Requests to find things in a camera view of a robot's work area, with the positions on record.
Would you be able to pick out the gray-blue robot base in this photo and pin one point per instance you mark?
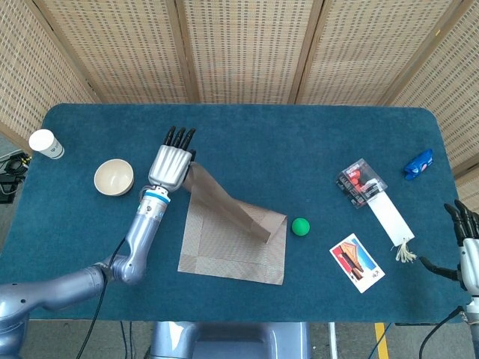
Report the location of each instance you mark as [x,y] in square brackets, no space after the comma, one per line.
[232,340]

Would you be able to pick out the white table leg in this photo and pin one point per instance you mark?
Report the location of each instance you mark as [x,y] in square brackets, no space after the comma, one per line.
[332,340]

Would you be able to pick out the picture card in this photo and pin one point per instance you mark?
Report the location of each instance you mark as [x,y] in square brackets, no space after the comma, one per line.
[355,261]

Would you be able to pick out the clear box red black print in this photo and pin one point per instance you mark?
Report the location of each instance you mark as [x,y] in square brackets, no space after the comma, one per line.
[359,183]

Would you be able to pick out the left gray-blue robot arm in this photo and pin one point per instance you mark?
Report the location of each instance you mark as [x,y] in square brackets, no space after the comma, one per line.
[144,232]

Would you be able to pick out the cream bowl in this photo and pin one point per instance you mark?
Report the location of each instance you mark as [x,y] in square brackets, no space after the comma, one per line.
[114,177]

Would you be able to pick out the green ball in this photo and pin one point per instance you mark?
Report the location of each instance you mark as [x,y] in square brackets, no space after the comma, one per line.
[300,227]

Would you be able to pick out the blue snack packet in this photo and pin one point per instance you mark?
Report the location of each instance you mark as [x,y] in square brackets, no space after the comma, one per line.
[417,166]

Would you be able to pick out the blue table cover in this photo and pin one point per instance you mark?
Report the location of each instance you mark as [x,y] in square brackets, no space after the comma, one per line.
[262,149]

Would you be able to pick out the white paper cup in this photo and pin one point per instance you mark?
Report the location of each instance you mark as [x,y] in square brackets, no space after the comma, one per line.
[45,144]

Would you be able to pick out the white bookmark with tassel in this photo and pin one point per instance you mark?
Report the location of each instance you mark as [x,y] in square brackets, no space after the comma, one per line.
[389,217]

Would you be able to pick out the right gray-blue robot arm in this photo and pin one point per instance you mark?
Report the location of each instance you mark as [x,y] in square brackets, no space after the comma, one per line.
[473,310]

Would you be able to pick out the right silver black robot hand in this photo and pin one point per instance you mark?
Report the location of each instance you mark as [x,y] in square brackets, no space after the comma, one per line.
[471,261]

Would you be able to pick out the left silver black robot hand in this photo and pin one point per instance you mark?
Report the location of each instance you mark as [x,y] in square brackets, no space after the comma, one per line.
[168,168]

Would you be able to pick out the gray woven placemat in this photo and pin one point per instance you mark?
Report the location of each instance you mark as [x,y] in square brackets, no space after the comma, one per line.
[224,254]

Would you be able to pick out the woven bamboo folding screen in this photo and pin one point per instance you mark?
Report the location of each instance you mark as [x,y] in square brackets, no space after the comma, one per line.
[243,48]

